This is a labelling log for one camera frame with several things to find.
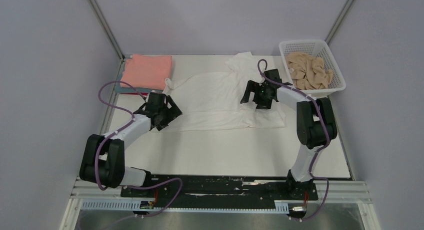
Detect white t-shirt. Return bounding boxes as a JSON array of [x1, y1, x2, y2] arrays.
[[164, 52, 286, 132]]

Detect white plastic basket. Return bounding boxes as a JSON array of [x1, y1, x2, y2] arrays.
[[279, 40, 346, 97]]

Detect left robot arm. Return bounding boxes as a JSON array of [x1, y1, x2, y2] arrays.
[[79, 93, 182, 197]]

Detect beige crumpled t-shirt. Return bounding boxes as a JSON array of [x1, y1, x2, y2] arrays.
[[285, 52, 334, 90]]

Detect folded red t-shirt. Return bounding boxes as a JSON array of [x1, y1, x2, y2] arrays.
[[122, 92, 148, 96]]

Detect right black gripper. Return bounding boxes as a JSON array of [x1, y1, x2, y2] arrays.
[[240, 81, 272, 110]]

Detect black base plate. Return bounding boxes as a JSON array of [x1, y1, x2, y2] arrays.
[[120, 174, 318, 208]]

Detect left aluminium corner post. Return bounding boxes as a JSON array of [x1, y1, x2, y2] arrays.
[[87, 0, 125, 62]]

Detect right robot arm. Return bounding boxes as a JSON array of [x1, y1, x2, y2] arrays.
[[240, 69, 338, 199]]

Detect right aluminium corner post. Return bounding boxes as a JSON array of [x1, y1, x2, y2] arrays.
[[325, 0, 356, 45]]

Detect aluminium corner post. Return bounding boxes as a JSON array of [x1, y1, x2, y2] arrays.
[[325, 0, 356, 45], [87, 0, 125, 62]]

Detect white slotted cable duct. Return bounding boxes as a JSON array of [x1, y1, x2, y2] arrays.
[[80, 199, 290, 214]]

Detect folded pink t-shirt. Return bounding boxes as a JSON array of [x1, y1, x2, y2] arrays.
[[120, 54, 173, 90]]

